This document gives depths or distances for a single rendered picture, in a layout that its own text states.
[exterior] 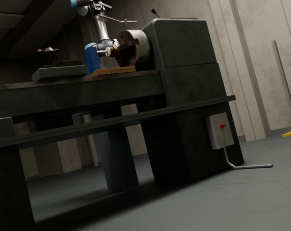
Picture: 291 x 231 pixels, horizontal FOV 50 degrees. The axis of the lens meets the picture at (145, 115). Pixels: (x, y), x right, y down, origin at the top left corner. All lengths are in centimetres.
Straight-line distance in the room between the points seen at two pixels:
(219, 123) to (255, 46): 235
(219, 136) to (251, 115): 212
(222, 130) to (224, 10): 259
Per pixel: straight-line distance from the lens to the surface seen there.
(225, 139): 250
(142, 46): 238
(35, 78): 199
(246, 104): 456
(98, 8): 255
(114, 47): 239
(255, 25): 469
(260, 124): 450
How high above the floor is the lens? 40
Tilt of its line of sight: 4 degrees up
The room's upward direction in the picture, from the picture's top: 14 degrees counter-clockwise
